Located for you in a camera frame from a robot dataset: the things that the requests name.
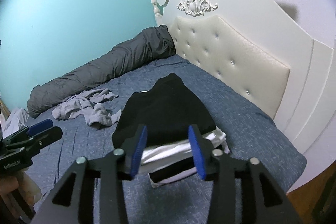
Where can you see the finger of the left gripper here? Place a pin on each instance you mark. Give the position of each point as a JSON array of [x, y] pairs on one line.
[[39, 126], [23, 146]]

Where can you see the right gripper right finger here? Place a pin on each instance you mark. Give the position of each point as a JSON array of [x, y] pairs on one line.
[[243, 190]]

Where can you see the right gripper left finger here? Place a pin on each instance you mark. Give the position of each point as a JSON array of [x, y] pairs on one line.
[[72, 198]]

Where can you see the black fleece-lined pants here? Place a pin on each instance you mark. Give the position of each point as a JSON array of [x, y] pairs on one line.
[[167, 110]]

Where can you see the white folded clothes stack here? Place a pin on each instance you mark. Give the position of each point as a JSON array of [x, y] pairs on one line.
[[167, 163]]

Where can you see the person's left hand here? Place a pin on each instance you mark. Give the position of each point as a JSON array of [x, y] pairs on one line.
[[28, 190]]

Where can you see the light grey blanket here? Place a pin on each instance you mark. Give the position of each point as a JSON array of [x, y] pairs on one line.
[[16, 121]]

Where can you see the wooden pole by curtain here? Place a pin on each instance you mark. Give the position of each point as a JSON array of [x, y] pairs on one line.
[[4, 110]]

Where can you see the grey knit garment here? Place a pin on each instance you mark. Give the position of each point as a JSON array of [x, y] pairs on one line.
[[89, 104]]

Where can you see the dark grey rolled duvet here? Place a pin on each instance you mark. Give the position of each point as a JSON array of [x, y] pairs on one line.
[[150, 44]]

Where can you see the cream tufted headboard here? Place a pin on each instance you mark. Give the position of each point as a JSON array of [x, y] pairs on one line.
[[258, 50]]

